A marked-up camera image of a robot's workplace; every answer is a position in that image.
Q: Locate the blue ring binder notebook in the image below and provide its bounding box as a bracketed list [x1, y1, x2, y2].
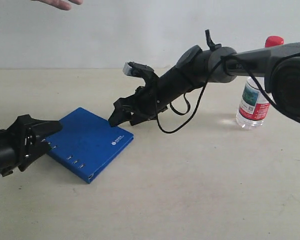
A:
[46, 107, 134, 184]

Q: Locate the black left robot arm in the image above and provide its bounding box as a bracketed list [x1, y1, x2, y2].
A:
[0, 114, 63, 177]

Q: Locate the clear water bottle red cap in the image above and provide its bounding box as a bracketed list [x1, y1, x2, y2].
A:
[235, 35, 285, 130]

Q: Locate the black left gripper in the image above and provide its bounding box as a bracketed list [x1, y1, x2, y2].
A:
[4, 114, 63, 172]

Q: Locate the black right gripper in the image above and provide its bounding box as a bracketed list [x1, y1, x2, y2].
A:
[108, 72, 168, 127]

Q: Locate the person's bare hand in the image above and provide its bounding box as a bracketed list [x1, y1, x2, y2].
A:
[33, 0, 84, 11]

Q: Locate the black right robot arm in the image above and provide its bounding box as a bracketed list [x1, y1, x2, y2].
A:
[108, 42, 300, 127]

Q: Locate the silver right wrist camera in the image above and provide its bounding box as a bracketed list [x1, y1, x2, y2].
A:
[122, 61, 139, 78]

